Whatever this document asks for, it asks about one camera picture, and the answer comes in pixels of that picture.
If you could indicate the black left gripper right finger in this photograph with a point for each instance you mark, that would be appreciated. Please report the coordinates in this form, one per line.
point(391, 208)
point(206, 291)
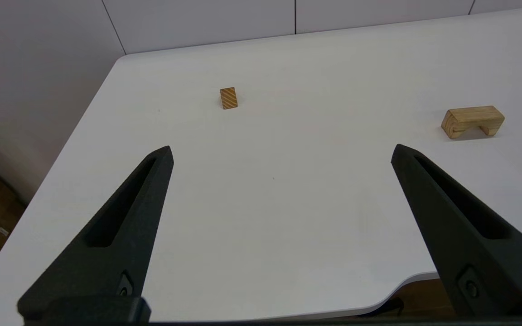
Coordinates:
point(469, 226)

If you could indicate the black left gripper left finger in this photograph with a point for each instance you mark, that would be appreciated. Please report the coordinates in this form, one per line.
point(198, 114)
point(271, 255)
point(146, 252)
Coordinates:
point(125, 253)

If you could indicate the arched wooden building block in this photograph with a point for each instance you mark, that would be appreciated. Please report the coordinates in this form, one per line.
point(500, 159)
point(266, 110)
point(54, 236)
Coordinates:
point(471, 115)

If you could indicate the triangular striped wooden block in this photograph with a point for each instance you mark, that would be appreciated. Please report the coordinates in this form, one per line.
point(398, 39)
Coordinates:
point(228, 98)

